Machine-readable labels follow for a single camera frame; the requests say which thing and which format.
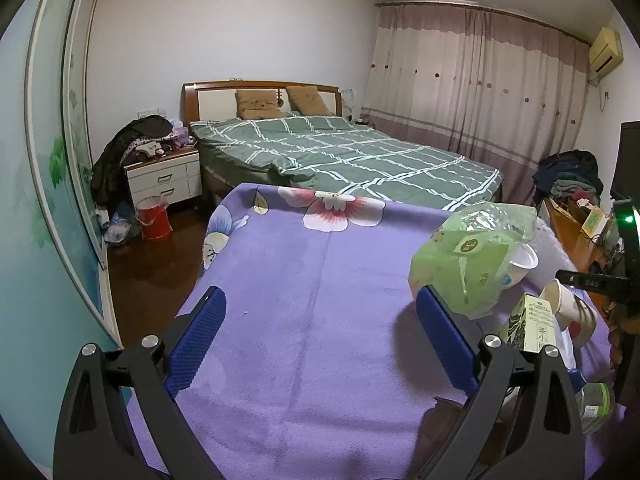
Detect white cup pink dot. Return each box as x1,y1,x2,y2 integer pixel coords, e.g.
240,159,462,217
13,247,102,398
540,278,597,349

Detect clear jar green label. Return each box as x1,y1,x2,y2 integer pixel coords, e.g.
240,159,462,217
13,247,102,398
575,382,612,434

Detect green tea carton box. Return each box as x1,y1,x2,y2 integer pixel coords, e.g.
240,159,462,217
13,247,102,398
499,294,556,353

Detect white paper bowl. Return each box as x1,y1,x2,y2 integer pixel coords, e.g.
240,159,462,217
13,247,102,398
502,244,539,289

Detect green plastic tissue pack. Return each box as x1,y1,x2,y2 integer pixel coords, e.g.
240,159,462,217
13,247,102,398
408,202,537,320

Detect wooden desk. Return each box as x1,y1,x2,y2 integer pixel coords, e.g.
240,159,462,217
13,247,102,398
543,196,614,321

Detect black television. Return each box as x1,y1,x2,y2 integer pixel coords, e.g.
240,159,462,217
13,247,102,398
611,122,640,207

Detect pile of dark clothes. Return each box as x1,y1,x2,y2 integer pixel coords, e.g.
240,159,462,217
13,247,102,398
533,150,603,206

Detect painted wardrobe sliding door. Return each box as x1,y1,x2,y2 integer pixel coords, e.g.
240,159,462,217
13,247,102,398
0,0,124,411

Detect pink striped curtain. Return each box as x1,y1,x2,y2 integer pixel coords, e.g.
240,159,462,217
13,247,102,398
361,3,589,204

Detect red bucket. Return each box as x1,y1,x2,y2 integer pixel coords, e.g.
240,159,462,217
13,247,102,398
136,195,172,240

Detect purple floral table cloth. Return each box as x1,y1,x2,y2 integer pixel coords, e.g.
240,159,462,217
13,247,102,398
127,182,626,480

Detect white bedside cabinet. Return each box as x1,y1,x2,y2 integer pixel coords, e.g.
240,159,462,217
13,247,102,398
125,148,203,206

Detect black clothes on cabinet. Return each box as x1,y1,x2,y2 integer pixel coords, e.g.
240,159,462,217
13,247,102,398
90,115,172,214

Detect wooden bed green quilt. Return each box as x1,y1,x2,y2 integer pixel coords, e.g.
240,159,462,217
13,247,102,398
181,79,502,211

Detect left brown pillow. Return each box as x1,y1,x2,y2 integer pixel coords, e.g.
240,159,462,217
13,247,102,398
235,89,283,120

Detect brown pillow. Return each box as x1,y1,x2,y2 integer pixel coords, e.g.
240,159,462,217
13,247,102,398
285,86,332,116
235,89,283,120

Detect right brown pillow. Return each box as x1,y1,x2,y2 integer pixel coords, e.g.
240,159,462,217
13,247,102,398
285,86,332,116

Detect wall air conditioner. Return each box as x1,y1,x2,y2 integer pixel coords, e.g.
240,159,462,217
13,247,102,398
589,27,624,79

